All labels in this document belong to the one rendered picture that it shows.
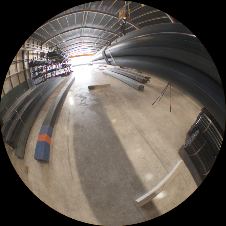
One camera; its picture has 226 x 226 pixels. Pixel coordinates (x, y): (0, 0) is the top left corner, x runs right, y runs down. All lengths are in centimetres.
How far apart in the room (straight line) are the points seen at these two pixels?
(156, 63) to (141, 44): 15
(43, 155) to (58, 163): 28
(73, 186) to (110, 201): 50
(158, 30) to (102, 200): 161
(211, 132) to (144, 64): 158
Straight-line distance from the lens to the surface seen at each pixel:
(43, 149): 136
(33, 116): 256
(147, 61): 54
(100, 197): 111
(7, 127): 288
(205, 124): 164
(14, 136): 225
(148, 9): 1129
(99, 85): 322
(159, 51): 44
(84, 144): 122
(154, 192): 117
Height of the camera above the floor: 106
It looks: 40 degrees down
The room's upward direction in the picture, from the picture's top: 4 degrees clockwise
